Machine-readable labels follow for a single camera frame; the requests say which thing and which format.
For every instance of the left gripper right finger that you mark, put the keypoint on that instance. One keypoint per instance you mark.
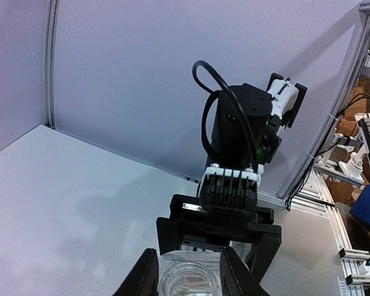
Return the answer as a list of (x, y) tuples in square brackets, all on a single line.
[(236, 279)]

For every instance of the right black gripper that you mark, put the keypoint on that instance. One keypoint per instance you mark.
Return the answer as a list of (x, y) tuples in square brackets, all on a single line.
[(190, 225)]

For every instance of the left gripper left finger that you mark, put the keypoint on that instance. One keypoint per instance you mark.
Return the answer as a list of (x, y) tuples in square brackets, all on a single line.
[(143, 278)]

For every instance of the white label bottle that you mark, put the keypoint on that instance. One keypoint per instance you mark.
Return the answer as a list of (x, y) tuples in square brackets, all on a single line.
[(191, 271)]

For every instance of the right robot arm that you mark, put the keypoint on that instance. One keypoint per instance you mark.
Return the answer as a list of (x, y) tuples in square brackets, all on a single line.
[(245, 137)]

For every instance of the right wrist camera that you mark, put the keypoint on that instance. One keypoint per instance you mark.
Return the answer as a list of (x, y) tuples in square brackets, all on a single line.
[(225, 190)]

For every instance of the front aluminium rail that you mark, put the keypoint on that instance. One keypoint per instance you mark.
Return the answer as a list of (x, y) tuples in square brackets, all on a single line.
[(316, 256)]

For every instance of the right aluminium frame post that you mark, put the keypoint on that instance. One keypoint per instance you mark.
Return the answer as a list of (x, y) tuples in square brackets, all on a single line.
[(338, 36)]

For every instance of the aluminium frame post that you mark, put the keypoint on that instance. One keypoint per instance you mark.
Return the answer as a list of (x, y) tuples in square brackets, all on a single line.
[(338, 36), (48, 62)]

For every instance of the left aluminium frame post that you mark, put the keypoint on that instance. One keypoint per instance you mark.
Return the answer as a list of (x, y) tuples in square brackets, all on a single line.
[(48, 62)]

